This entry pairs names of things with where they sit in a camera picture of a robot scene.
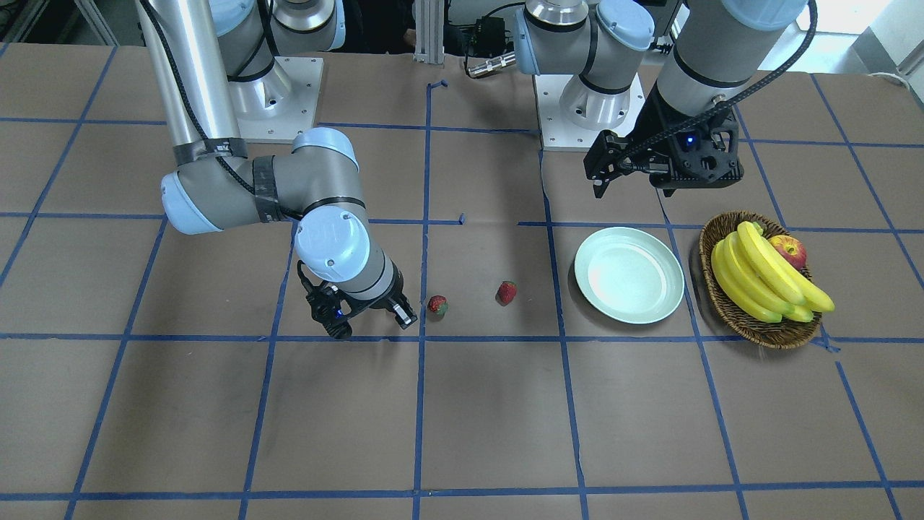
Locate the strawberry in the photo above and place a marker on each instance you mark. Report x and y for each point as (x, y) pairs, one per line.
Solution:
(437, 305)
(506, 292)

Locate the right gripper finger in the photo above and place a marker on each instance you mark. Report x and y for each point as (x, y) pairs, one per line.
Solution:
(405, 315)

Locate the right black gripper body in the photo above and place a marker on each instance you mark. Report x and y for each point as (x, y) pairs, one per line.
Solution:
(377, 301)

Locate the wicker basket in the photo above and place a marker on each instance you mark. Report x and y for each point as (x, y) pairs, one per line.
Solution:
(783, 336)

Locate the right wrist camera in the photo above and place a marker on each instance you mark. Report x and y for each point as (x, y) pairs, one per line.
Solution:
(325, 303)

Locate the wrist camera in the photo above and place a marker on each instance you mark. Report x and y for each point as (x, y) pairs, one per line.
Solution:
(325, 303)
(704, 156)

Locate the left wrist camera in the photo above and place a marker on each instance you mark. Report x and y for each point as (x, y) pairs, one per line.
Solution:
(704, 156)

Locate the red apple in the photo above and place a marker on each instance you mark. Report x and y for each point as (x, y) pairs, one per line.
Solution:
(791, 249)

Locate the yellow banana bunch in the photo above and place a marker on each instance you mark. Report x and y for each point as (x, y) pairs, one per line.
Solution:
(761, 283)

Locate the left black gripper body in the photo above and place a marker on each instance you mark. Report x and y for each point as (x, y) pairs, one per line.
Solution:
(654, 128)

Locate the aluminium frame post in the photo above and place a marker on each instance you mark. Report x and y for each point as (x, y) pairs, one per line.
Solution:
(429, 17)

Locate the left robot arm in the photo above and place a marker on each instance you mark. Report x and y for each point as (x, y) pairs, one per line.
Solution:
(725, 52)

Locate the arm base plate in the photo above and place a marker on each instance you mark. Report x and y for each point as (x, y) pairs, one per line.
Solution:
(280, 105)
(571, 115)

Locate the light green plate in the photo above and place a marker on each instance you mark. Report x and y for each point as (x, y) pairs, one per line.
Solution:
(628, 275)

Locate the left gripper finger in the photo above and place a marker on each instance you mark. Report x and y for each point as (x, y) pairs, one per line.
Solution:
(609, 157)

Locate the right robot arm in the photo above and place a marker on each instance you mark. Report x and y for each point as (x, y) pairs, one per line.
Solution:
(221, 181)

